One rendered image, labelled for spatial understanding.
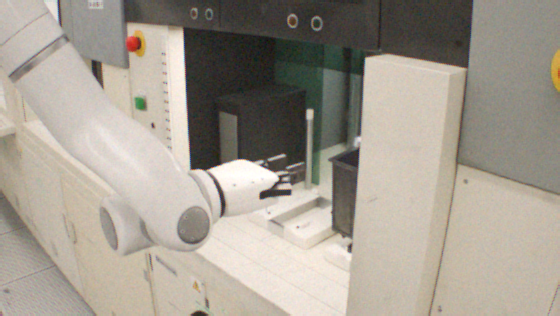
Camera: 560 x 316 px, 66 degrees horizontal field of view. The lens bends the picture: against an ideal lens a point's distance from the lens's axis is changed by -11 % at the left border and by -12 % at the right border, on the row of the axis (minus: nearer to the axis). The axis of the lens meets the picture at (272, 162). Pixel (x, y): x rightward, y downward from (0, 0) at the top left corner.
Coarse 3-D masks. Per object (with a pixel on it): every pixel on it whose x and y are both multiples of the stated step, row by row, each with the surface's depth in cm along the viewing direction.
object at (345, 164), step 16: (336, 160) 104; (352, 160) 108; (336, 176) 104; (352, 176) 101; (336, 192) 106; (352, 192) 102; (336, 208) 107; (352, 208) 104; (336, 224) 109; (352, 224) 105
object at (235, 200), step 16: (240, 160) 79; (224, 176) 72; (240, 176) 72; (256, 176) 72; (272, 176) 73; (224, 192) 68; (240, 192) 69; (256, 192) 71; (224, 208) 69; (240, 208) 70; (256, 208) 72
